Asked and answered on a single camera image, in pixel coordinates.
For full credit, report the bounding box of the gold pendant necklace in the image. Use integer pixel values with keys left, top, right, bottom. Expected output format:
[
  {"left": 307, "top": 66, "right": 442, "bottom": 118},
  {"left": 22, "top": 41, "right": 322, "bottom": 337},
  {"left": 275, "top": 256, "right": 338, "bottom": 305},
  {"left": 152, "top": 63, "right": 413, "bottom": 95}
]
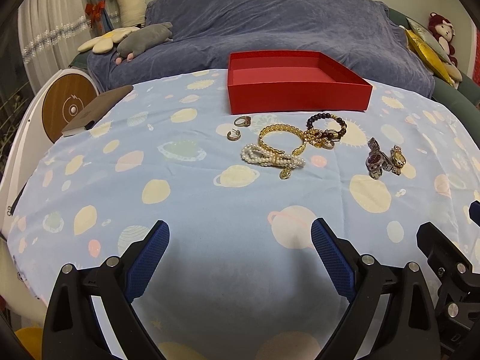
[{"left": 277, "top": 128, "right": 327, "bottom": 181}]

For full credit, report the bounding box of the white curtain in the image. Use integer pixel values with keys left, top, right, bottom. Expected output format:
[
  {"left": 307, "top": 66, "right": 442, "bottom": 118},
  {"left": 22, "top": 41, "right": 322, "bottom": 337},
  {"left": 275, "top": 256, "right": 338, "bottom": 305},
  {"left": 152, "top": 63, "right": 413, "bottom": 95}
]
[{"left": 18, "top": 0, "right": 92, "bottom": 92}]

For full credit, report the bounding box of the blue-grey bed blanket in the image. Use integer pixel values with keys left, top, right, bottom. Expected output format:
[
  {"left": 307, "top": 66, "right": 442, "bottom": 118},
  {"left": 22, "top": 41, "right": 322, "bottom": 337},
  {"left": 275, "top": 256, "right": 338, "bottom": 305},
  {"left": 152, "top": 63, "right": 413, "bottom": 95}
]
[{"left": 87, "top": 0, "right": 435, "bottom": 97}]

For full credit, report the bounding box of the yellow cushion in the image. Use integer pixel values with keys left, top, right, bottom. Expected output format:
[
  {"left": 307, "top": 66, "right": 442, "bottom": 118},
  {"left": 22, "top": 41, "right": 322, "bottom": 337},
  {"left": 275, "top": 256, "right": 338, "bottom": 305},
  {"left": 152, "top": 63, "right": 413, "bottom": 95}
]
[{"left": 402, "top": 27, "right": 463, "bottom": 89}]

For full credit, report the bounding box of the gold chain bangle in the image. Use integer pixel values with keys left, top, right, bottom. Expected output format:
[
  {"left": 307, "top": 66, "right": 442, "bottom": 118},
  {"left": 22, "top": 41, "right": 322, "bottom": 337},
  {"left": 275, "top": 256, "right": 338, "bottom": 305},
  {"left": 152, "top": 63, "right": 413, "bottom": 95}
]
[{"left": 258, "top": 123, "right": 307, "bottom": 156}]

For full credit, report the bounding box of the grey-green cushion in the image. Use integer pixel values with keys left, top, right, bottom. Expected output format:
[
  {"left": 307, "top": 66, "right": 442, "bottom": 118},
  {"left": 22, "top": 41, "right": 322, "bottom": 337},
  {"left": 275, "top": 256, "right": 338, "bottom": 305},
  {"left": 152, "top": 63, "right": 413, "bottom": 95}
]
[{"left": 407, "top": 18, "right": 451, "bottom": 63}]

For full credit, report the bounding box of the planet print blue tablecloth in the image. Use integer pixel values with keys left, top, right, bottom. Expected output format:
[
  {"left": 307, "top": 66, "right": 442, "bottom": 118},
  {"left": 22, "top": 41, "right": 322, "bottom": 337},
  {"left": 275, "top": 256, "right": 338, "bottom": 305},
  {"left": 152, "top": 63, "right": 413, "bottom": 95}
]
[{"left": 7, "top": 70, "right": 479, "bottom": 359}]

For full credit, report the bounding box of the red cardboard tray box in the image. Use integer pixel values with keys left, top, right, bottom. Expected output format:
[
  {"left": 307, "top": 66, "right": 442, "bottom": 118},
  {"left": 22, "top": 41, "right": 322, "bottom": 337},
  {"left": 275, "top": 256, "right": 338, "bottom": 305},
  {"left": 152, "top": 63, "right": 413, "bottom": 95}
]
[{"left": 227, "top": 49, "right": 373, "bottom": 115}]

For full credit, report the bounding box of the grey plush toy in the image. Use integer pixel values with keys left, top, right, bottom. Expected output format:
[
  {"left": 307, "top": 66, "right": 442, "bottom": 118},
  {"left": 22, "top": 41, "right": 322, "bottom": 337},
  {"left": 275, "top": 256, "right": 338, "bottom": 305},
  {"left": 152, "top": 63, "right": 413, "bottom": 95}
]
[{"left": 115, "top": 22, "right": 173, "bottom": 65}]

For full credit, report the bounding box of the red ribbon bow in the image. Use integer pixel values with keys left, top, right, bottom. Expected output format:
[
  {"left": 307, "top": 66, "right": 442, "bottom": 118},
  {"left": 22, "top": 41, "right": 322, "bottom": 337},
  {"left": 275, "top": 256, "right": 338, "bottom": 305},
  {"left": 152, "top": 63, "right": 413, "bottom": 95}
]
[{"left": 85, "top": 0, "right": 106, "bottom": 29}]

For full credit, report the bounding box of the white round wooden-faced device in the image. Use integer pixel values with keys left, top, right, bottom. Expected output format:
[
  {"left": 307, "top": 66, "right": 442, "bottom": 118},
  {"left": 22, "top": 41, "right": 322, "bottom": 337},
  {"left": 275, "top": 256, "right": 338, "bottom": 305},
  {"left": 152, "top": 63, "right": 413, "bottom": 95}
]
[{"left": 1, "top": 68, "right": 98, "bottom": 237}]

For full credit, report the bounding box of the flower-shaped cream cushion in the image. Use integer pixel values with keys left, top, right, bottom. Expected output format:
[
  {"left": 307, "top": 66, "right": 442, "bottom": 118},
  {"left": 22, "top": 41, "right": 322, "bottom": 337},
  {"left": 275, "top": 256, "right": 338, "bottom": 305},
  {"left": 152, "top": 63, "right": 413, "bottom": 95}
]
[{"left": 77, "top": 27, "right": 139, "bottom": 55}]

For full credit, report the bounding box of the dark bead bracelet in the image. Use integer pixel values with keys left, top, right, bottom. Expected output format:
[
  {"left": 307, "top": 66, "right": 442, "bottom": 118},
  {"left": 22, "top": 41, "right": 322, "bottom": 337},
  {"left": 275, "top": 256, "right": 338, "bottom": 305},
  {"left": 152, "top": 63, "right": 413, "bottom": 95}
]
[{"left": 305, "top": 111, "right": 348, "bottom": 141}]

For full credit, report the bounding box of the white pearl bracelet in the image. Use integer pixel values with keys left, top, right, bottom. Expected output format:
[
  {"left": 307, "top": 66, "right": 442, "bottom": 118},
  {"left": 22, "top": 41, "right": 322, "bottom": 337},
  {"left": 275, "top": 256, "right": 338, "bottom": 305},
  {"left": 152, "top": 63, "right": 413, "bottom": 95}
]
[{"left": 240, "top": 142, "right": 307, "bottom": 170}]

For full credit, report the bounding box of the gold wristwatch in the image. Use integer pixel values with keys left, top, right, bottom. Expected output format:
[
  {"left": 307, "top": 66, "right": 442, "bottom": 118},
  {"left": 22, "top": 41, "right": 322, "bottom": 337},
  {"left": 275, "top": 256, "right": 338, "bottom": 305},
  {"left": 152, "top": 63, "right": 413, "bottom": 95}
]
[{"left": 391, "top": 145, "right": 407, "bottom": 176}]

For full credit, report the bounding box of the green sofa frame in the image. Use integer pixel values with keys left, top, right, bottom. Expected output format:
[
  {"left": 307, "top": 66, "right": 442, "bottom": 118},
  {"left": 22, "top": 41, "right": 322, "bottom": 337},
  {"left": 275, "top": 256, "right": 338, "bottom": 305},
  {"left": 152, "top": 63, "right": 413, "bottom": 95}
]
[{"left": 385, "top": 6, "right": 480, "bottom": 111}]

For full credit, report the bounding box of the red monkey plush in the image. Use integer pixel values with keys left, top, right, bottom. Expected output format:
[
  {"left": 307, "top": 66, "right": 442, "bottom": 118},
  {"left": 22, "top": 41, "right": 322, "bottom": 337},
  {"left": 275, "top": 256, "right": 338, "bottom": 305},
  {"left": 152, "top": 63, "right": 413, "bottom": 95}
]
[{"left": 428, "top": 12, "right": 458, "bottom": 67}]

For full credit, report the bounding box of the gold ring red stone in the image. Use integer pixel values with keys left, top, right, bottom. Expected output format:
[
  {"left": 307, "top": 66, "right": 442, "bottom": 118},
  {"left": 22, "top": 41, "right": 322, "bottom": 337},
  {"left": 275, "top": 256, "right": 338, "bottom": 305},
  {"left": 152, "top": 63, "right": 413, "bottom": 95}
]
[{"left": 233, "top": 115, "right": 251, "bottom": 127}]

